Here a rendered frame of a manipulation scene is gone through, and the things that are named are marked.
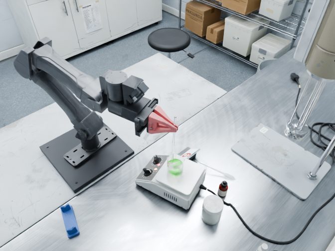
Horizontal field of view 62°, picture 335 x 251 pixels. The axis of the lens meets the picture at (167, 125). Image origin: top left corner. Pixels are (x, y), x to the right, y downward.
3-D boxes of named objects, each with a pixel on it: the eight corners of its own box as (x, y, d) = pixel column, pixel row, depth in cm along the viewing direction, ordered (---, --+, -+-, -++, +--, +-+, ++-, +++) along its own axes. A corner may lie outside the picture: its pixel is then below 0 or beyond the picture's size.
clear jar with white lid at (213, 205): (224, 219, 85) (228, 206, 79) (208, 229, 83) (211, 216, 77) (212, 204, 88) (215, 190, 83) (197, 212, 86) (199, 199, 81)
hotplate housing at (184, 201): (134, 185, 93) (132, 171, 88) (154, 158, 101) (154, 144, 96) (193, 215, 86) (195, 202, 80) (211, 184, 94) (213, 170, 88)
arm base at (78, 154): (115, 121, 101) (102, 112, 104) (70, 154, 90) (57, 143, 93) (117, 136, 107) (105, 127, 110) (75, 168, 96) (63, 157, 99)
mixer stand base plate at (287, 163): (229, 149, 104) (230, 147, 104) (259, 123, 114) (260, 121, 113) (304, 201, 89) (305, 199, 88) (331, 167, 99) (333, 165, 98)
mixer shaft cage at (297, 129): (279, 133, 91) (306, 68, 73) (290, 123, 94) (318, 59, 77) (298, 144, 88) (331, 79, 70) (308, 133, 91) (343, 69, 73)
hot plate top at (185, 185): (153, 180, 85) (153, 178, 85) (172, 154, 93) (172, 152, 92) (188, 197, 81) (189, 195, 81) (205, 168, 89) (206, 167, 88)
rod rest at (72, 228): (61, 210, 87) (58, 204, 84) (72, 206, 88) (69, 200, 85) (68, 239, 81) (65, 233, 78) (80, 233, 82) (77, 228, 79)
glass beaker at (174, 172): (168, 181, 85) (168, 166, 79) (164, 167, 88) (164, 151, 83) (187, 178, 85) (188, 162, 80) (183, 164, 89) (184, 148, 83)
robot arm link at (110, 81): (135, 71, 73) (99, 58, 77) (116, 88, 68) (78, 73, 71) (137, 104, 81) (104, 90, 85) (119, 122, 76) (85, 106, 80)
